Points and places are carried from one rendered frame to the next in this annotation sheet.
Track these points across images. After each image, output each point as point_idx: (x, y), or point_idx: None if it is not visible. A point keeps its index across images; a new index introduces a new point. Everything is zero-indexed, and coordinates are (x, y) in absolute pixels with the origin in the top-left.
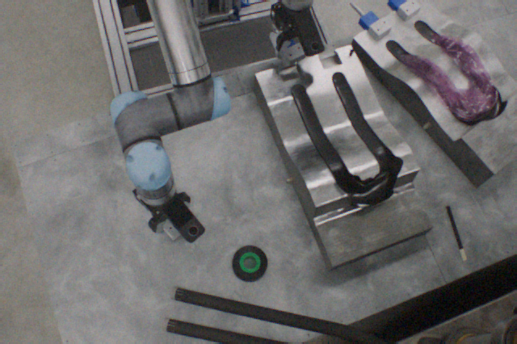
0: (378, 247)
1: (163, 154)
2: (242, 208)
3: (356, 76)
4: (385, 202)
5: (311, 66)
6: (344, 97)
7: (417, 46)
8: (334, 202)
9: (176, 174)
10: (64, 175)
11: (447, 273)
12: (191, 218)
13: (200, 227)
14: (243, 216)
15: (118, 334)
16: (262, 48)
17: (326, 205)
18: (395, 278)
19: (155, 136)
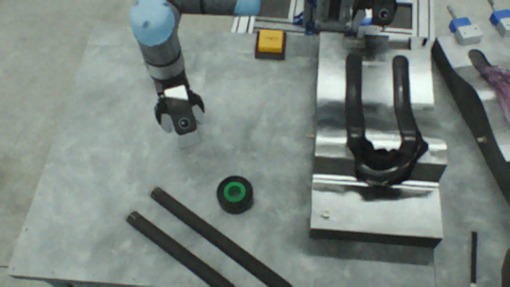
0: (369, 230)
1: (166, 10)
2: (256, 147)
3: (420, 64)
4: (398, 190)
5: (377, 42)
6: (398, 80)
7: (504, 62)
8: (338, 161)
9: (213, 97)
10: (120, 64)
11: None
12: (187, 111)
13: (193, 123)
14: (253, 154)
15: (85, 207)
16: None
17: (328, 161)
18: (378, 278)
19: (174, 1)
